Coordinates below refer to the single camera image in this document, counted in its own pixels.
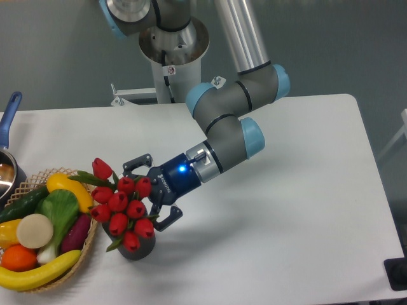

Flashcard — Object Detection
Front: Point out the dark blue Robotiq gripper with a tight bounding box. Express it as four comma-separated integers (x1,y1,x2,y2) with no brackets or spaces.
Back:
122,153,202,231

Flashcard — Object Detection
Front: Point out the red tulip bouquet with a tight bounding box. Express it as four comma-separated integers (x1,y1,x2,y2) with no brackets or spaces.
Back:
70,158,158,252

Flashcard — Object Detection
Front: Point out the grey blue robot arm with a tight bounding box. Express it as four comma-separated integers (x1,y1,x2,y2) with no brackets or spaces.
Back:
99,1,290,231

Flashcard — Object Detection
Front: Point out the dark grey ribbed vase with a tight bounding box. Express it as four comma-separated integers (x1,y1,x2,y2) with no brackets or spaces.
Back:
110,236,156,261

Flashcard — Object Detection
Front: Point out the purple sweet potato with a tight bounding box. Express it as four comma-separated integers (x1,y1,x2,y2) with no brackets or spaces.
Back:
60,213,91,254

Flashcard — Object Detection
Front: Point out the green bok choy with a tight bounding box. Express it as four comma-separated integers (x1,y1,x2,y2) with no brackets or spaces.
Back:
35,189,79,265

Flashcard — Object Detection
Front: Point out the yellow squash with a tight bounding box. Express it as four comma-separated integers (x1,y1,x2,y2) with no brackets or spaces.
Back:
46,172,93,213

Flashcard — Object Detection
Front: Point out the beige round slice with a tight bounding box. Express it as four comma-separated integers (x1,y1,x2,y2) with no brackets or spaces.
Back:
16,213,53,249

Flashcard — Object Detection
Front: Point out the woven wicker basket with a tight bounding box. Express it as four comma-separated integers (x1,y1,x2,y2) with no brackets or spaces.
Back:
6,168,97,293

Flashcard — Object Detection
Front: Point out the green cucumber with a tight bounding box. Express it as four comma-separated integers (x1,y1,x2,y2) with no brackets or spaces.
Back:
1,186,49,223

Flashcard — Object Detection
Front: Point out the yellow bell pepper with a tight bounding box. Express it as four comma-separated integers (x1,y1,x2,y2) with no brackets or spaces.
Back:
0,219,21,249

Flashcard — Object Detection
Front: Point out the orange fruit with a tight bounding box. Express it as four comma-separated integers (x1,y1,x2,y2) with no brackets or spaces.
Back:
1,245,37,272

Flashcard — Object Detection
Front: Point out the yellow banana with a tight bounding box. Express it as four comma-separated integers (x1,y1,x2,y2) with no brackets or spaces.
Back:
1,250,81,292

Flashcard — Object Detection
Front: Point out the black device at edge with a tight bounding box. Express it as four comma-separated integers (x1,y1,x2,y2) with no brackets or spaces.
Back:
383,257,406,291

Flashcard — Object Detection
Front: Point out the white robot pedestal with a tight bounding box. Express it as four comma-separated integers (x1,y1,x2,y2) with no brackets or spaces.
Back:
111,17,209,106

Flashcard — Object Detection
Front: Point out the blue handled saucepan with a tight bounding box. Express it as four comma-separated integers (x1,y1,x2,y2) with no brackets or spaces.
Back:
1,91,26,210

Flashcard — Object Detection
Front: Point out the white frame at right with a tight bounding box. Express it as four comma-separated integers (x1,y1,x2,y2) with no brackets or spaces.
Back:
379,109,406,159

